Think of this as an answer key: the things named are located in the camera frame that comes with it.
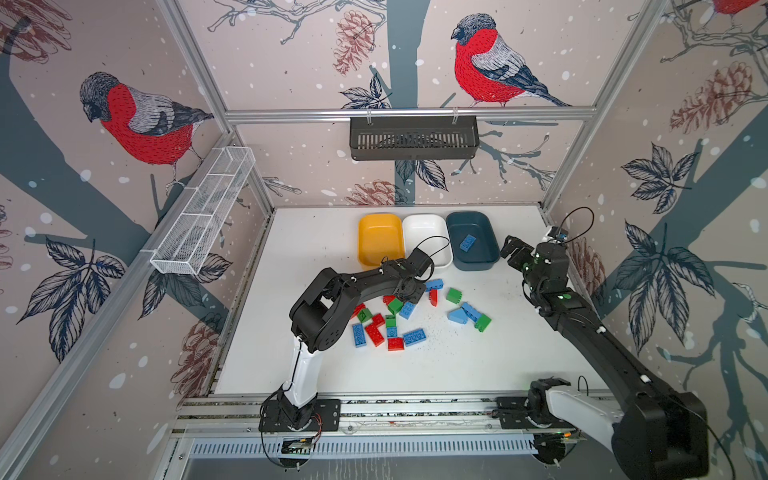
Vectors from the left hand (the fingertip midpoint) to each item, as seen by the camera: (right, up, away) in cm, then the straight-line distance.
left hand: (413, 291), depth 95 cm
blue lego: (+7, +2, +1) cm, 8 cm away
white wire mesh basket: (-57, +19, -22) cm, 64 cm away
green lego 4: (-7, -8, -7) cm, 13 cm away
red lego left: (-18, -5, -5) cm, 19 cm away
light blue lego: (+14, -7, -4) cm, 16 cm away
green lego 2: (+20, -8, -7) cm, 23 cm away
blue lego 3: (-17, -12, -7) cm, 22 cm away
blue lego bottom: (-1, -12, -8) cm, 15 cm away
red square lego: (-8, -2, -5) cm, 10 cm away
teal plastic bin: (+26, +12, +8) cm, 30 cm away
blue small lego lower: (-7, -11, -8) cm, 15 cm away
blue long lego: (+21, +15, +12) cm, 28 cm away
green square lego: (+13, -1, 0) cm, 13 cm away
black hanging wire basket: (-12, +54, +12) cm, 56 cm away
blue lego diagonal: (+18, -5, -5) cm, 19 cm away
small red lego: (+7, -2, -2) cm, 7 cm away
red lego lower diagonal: (-13, -10, -9) cm, 18 cm away
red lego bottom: (-6, -13, -11) cm, 18 cm away
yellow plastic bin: (-11, +18, +15) cm, 26 cm away
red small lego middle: (-11, -8, -6) cm, 15 cm away
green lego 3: (-16, -6, -5) cm, 18 cm away
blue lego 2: (-2, -5, -5) cm, 7 cm away
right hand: (+28, +16, -14) cm, 35 cm away
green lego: (-6, -4, -3) cm, 8 cm away
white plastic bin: (+7, +19, +15) cm, 25 cm away
